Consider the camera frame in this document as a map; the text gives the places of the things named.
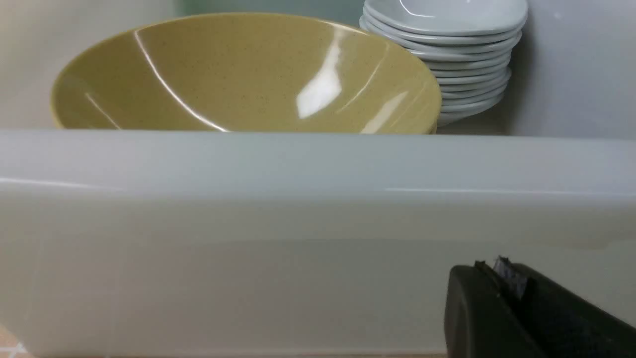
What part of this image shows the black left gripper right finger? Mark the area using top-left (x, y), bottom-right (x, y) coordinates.
top-left (497, 263), bottom-right (636, 358)

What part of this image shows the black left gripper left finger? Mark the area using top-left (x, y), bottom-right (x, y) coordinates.
top-left (444, 265), bottom-right (547, 358)

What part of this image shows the yellow bowl in tub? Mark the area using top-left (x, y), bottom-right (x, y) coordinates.
top-left (50, 13), bottom-right (442, 135)

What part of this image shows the stack of white dishes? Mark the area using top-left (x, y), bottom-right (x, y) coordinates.
top-left (359, 0), bottom-right (529, 126)

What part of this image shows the white plastic tub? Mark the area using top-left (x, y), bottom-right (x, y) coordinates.
top-left (1, 0), bottom-right (635, 358)

